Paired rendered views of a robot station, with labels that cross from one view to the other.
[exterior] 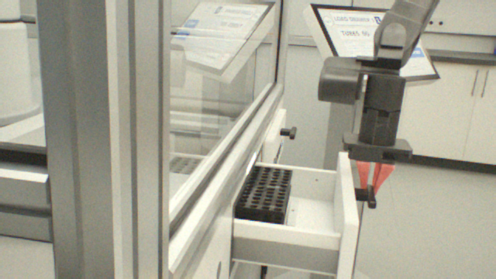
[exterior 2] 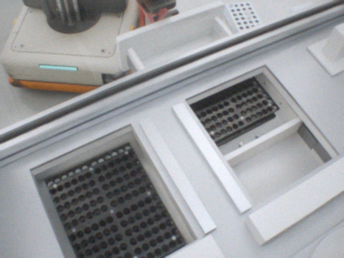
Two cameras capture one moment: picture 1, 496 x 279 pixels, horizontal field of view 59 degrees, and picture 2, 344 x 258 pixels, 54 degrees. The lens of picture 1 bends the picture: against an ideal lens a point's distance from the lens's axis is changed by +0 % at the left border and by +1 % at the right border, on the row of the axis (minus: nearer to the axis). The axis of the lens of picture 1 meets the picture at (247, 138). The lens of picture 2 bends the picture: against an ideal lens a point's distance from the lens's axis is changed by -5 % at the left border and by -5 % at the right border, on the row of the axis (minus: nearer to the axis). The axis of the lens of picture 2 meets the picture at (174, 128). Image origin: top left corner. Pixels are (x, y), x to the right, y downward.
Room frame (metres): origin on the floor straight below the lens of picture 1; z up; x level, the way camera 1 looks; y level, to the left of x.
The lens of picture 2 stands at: (1.05, 0.33, 1.51)
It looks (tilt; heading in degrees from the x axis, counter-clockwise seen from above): 60 degrees down; 228
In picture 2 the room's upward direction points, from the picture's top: 5 degrees clockwise
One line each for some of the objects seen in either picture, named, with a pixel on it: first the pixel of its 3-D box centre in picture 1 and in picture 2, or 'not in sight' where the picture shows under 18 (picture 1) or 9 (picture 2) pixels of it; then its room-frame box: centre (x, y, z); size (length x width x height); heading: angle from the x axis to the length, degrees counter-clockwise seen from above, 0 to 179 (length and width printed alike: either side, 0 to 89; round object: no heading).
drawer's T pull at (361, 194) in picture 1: (362, 194); not in sight; (0.64, -0.19, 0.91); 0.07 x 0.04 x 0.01; 171
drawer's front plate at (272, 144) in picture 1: (275, 144); not in sight; (0.98, -0.07, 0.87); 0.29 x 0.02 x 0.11; 171
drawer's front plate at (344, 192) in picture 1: (342, 211); not in sight; (0.64, -0.16, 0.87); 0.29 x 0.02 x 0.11; 171
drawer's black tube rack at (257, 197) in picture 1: (221, 198); (215, 94); (0.67, 0.04, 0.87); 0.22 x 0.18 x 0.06; 81
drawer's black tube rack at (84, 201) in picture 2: not in sight; (114, 216); (1.01, 0.13, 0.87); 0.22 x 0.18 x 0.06; 81
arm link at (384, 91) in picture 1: (380, 91); not in sight; (0.67, -0.20, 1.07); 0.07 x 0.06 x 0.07; 71
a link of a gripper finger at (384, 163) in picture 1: (366, 171); not in sight; (0.67, -0.20, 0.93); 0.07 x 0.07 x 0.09; 81
